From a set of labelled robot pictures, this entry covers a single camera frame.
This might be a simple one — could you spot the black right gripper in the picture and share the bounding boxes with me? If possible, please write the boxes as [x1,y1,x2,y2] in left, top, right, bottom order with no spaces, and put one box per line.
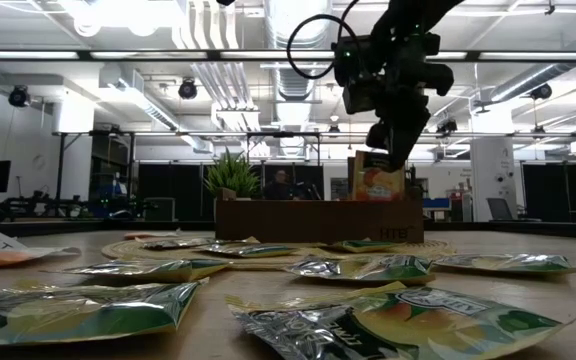
[335,32,455,171]

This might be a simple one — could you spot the blue storage bin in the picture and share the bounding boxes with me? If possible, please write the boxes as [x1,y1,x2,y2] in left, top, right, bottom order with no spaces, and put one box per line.
[421,197,452,211]

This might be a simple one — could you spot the brown wooden tea box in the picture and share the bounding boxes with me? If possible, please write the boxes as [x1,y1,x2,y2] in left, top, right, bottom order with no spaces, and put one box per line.
[214,198,425,245]

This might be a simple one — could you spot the person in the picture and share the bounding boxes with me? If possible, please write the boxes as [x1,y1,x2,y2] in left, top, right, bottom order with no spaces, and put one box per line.
[261,168,302,202]

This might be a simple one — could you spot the white square pillar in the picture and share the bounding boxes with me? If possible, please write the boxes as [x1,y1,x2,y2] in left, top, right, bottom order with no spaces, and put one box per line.
[469,135,518,222]

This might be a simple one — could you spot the black metal table frame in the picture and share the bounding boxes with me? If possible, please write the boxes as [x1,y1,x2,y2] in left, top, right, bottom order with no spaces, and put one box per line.
[0,218,576,241]

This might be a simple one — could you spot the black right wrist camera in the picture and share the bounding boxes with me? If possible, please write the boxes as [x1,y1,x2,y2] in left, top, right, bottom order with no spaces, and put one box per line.
[340,79,380,116]

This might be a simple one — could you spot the small green potted plant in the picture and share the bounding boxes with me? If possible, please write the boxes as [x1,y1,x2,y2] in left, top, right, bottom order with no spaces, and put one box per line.
[202,148,264,202]

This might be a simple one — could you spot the grey storage box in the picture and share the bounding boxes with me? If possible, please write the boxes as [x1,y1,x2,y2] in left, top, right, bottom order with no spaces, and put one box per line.
[142,196,177,223]

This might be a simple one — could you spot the grey office chair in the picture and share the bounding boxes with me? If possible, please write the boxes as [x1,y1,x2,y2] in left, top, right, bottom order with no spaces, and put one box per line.
[485,197,542,223]

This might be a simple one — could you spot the black metal rig frame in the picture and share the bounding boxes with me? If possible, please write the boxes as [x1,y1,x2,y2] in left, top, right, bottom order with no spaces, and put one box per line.
[52,129,325,221]

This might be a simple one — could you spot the black LED light bar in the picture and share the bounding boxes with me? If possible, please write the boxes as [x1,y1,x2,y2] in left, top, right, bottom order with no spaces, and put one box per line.
[0,48,576,64]

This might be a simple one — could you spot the white orange tea bag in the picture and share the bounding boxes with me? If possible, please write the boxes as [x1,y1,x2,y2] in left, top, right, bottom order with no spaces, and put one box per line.
[123,228,182,241]
[0,232,82,271]

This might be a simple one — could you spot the black background robot arms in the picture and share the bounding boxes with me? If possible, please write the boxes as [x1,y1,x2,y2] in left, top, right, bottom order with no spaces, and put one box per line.
[0,189,92,222]

